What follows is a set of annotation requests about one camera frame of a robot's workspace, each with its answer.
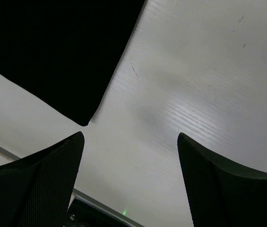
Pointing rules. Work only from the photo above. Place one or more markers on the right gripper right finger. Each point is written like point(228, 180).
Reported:
point(221, 192)

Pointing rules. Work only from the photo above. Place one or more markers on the aluminium table edge rail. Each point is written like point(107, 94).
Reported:
point(80, 195)

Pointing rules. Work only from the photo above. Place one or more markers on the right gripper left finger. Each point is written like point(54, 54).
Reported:
point(35, 191)

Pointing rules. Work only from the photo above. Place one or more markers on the black skirt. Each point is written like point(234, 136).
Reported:
point(65, 51)

